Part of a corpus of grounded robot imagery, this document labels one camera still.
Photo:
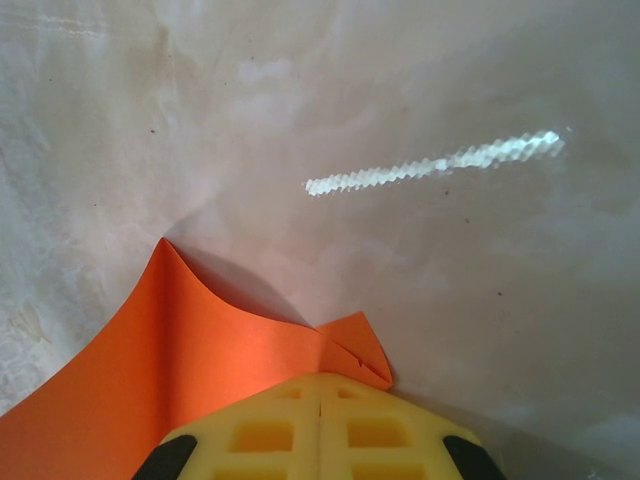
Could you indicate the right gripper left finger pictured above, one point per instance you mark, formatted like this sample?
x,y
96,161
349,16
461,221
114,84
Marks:
x,y
260,440

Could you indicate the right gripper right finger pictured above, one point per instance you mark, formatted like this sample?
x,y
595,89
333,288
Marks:
x,y
380,440

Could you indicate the orange cloth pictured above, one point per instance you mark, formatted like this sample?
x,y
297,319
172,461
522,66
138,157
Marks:
x,y
175,360

